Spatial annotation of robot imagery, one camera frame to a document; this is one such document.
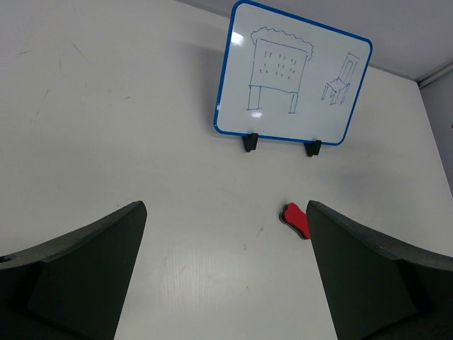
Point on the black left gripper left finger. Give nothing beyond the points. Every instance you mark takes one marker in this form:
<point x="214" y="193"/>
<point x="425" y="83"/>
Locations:
<point x="73" y="286"/>

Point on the red whiteboard eraser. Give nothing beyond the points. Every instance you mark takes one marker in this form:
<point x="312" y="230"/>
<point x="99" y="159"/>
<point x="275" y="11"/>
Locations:
<point x="292" y="216"/>

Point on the blue framed whiteboard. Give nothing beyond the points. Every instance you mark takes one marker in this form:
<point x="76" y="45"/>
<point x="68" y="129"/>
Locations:
<point x="288" y="78"/>

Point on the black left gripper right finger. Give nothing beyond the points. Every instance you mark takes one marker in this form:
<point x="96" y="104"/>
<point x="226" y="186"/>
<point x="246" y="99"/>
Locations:
<point x="377" y="286"/>

